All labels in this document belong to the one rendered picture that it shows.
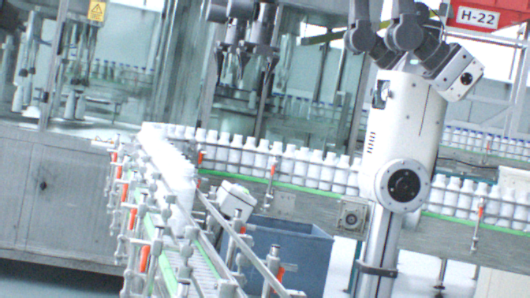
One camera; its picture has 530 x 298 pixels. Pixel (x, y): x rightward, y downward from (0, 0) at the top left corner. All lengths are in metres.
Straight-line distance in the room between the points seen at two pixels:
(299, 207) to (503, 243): 0.88
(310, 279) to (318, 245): 0.11
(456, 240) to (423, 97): 1.68
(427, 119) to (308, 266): 0.70
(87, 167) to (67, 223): 0.35
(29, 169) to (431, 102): 3.65
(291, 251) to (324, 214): 1.21
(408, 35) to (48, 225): 3.84
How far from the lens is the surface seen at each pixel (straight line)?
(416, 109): 2.95
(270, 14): 2.71
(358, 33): 3.20
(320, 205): 4.56
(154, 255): 1.81
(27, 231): 6.28
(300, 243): 3.37
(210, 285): 1.95
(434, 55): 2.80
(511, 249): 4.58
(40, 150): 6.21
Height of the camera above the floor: 1.37
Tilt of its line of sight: 3 degrees down
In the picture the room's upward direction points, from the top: 11 degrees clockwise
